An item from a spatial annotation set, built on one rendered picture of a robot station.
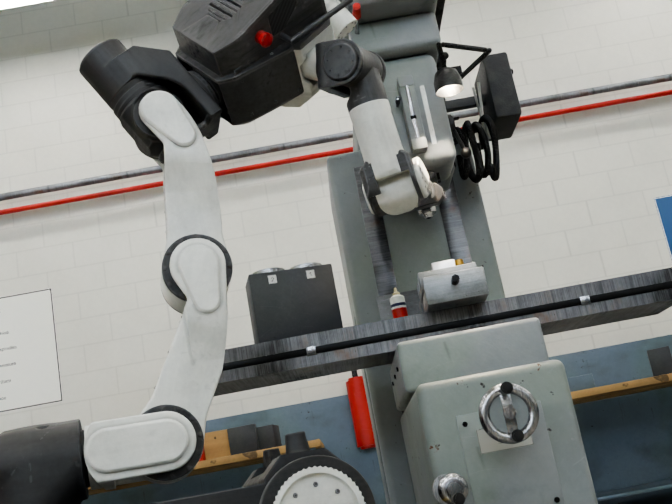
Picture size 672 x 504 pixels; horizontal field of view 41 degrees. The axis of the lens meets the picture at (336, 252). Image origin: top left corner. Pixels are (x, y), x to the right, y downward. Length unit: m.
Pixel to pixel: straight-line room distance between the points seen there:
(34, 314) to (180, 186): 5.21
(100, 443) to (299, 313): 0.76
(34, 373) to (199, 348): 5.21
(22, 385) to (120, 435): 5.27
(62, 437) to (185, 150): 0.62
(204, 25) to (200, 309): 0.61
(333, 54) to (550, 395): 0.85
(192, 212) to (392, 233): 1.04
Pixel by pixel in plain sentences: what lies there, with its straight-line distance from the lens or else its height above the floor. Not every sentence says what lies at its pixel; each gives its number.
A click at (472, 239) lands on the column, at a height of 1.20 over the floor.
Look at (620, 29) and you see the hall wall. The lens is 7.71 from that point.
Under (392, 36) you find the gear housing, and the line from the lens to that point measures 2.50.
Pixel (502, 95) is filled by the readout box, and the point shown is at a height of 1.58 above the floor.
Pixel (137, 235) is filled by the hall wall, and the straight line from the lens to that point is 6.99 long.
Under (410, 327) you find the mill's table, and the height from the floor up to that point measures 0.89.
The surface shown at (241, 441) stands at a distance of 6.06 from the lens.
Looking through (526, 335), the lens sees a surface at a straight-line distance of 2.15.
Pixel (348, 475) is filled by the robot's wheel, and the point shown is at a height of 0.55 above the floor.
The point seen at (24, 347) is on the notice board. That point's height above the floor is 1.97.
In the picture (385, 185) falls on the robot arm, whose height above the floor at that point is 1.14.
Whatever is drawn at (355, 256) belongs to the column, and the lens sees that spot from 2.79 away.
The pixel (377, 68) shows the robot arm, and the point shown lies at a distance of 2.02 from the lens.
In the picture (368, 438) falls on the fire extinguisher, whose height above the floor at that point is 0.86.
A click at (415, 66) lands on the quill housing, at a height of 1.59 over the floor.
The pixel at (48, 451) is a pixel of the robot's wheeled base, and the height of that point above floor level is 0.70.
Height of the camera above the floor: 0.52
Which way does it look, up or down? 15 degrees up
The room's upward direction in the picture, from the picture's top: 11 degrees counter-clockwise
